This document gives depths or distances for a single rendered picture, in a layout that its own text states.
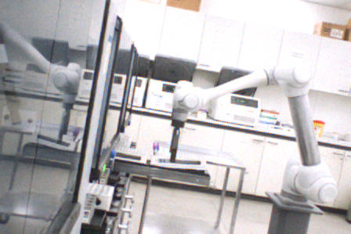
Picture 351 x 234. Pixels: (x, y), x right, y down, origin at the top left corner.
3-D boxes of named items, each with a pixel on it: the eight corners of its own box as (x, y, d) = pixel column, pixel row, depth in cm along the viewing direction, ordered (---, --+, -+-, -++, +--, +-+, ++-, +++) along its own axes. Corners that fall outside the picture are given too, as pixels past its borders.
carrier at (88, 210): (87, 211, 109) (90, 192, 109) (94, 212, 109) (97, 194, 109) (80, 227, 97) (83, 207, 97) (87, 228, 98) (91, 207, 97)
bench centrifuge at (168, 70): (144, 109, 417) (154, 51, 413) (145, 105, 479) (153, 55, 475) (190, 117, 422) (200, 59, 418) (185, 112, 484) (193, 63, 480)
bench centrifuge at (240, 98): (214, 120, 424) (224, 64, 420) (206, 115, 486) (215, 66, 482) (258, 128, 428) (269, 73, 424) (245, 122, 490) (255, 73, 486)
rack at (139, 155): (88, 156, 183) (91, 145, 183) (92, 153, 193) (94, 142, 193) (145, 166, 185) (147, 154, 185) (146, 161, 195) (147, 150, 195)
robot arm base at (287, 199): (298, 196, 221) (300, 187, 221) (314, 209, 199) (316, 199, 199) (270, 192, 220) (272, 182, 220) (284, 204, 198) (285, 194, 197)
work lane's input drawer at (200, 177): (79, 170, 181) (81, 153, 181) (84, 163, 195) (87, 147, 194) (216, 191, 187) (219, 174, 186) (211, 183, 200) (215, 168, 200)
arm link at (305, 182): (323, 190, 199) (347, 204, 177) (296, 199, 197) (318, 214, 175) (294, 57, 190) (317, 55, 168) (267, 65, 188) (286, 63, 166)
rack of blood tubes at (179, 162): (150, 167, 185) (150, 155, 185) (150, 162, 195) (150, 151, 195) (205, 170, 188) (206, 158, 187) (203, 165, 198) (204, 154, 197)
